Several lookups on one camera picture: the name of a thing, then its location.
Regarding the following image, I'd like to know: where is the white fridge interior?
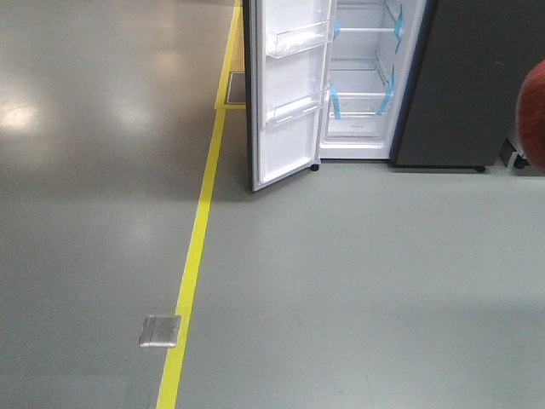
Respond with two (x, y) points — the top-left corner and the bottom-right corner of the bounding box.
(319, 0), (427, 160)

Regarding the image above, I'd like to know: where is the clear door bin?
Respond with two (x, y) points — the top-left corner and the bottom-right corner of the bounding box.
(265, 88), (329, 126)
(265, 20), (331, 60)

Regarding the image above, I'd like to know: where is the clear middle door bin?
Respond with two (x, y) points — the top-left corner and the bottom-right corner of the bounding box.
(265, 20), (331, 60)

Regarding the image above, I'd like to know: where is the metal floor socket plate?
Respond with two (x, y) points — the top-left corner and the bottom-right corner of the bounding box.
(139, 315), (182, 349)

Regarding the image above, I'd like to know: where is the clear lower door bin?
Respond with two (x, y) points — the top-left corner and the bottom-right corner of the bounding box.
(265, 88), (329, 126)

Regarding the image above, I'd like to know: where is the dark grey fridge right door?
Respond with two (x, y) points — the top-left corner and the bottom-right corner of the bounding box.
(393, 1), (544, 170)

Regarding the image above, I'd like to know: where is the red apple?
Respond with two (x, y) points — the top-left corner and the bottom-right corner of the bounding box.
(516, 60), (544, 173)

